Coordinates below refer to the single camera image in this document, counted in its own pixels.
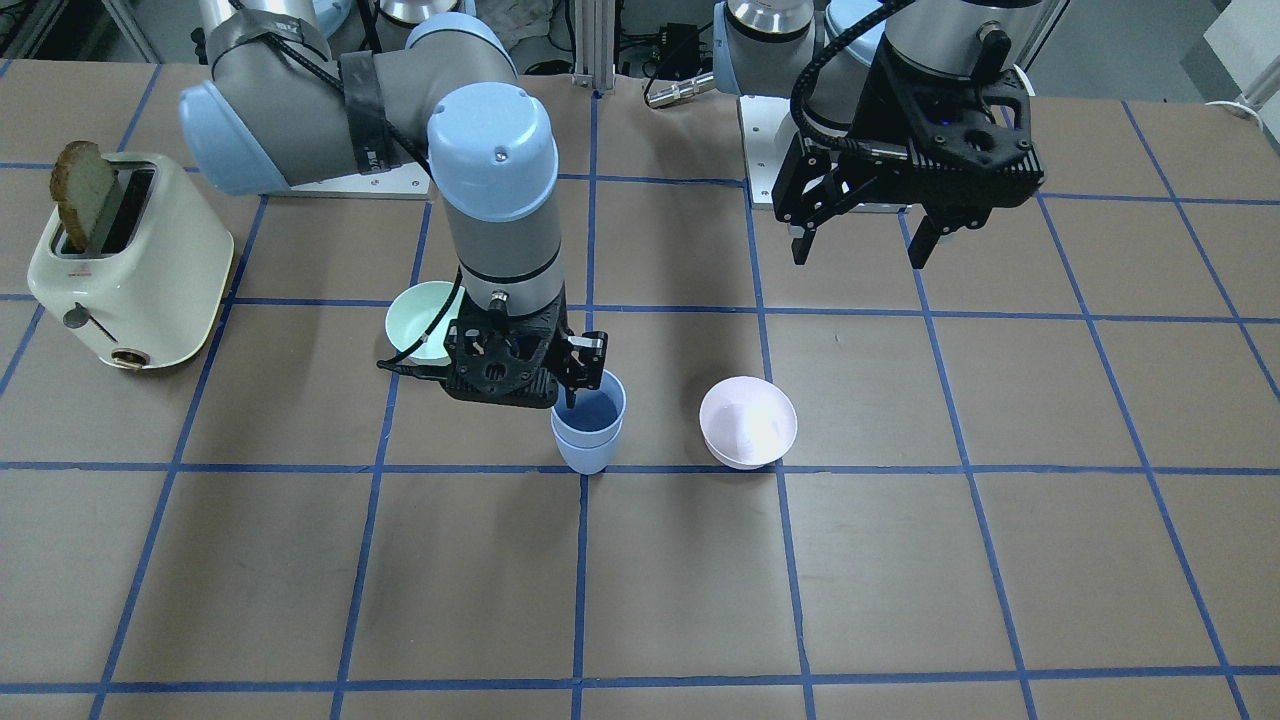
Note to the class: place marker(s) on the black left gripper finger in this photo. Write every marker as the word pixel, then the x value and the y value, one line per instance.
pixel 802 239
pixel 923 242

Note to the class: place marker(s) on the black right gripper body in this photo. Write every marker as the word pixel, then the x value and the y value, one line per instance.
pixel 579 364

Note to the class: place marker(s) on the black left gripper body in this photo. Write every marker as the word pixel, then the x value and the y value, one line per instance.
pixel 887 92

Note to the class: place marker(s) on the carried blue plastic cup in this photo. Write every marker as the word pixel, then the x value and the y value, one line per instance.
pixel 596 416

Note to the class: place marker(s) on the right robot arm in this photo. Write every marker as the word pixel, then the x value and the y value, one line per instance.
pixel 280 110

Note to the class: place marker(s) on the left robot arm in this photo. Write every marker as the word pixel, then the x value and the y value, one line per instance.
pixel 817 56

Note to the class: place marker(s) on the mint green bowl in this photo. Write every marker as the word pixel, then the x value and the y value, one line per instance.
pixel 410 314

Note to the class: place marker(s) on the cream white toaster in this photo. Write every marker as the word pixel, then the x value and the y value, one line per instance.
pixel 147 295

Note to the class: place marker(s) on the bread slice in toaster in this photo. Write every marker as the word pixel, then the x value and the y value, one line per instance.
pixel 86 190

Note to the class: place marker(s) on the aluminium frame post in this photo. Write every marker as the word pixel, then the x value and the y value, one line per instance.
pixel 594 29

